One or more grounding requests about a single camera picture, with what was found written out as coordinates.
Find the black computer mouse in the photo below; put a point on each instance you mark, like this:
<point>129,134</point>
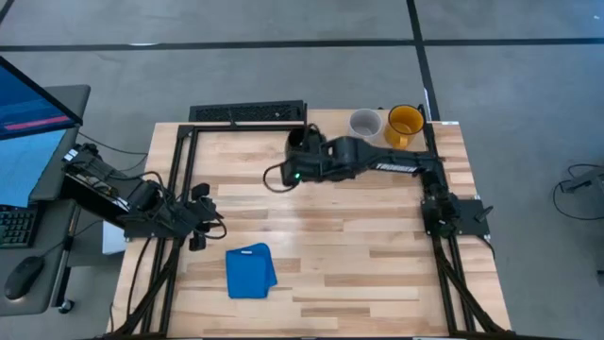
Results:
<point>21,276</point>

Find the black keyboard on table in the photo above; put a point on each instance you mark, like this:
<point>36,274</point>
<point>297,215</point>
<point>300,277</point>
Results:
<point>245,112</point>

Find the grey side desk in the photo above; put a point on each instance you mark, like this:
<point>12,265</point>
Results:
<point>49,245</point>

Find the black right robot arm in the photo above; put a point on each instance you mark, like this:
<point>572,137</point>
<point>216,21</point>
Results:
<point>358,153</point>

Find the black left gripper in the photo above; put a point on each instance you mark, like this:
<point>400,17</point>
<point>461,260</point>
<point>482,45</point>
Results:
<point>205,212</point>

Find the black aluminium frame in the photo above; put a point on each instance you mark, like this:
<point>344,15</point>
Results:
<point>255,127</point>
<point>427,137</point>

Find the black caster wheel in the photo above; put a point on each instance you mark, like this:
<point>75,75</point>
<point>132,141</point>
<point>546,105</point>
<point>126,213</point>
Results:
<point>66,307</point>

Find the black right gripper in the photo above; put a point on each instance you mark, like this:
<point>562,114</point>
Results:
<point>307,165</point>

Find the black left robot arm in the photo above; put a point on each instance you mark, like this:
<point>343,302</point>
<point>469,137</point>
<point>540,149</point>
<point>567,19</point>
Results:
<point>151,208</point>

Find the white box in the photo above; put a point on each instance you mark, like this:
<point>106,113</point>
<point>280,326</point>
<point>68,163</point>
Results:
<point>112,241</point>

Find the blue folded cloth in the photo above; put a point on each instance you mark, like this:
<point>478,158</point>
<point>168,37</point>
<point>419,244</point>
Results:
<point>250,271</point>

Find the yellow translucent cup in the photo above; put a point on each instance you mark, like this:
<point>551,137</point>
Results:
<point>403,124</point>

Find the grey floral print mug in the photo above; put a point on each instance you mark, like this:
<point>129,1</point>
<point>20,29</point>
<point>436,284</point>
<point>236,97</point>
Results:
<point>364,124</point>

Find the computer monitor blue screen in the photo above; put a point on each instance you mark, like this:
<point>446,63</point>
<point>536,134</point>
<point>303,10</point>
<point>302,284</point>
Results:
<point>28,108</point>

